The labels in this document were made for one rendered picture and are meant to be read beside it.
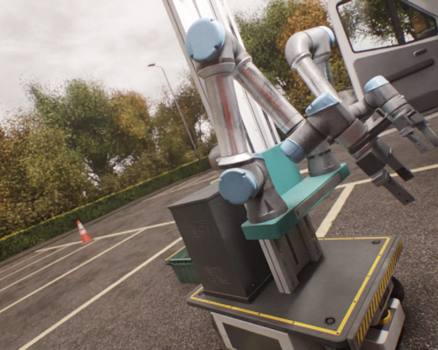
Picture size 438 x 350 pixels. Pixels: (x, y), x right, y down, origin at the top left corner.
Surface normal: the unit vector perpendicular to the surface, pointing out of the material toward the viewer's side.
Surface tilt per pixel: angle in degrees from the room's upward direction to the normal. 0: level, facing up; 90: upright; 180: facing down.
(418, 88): 90
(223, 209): 90
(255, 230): 90
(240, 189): 97
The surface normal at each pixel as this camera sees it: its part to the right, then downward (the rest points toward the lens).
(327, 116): -0.42, 0.22
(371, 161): -0.53, 0.42
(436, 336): -0.38, -0.92
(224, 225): 0.63, -0.19
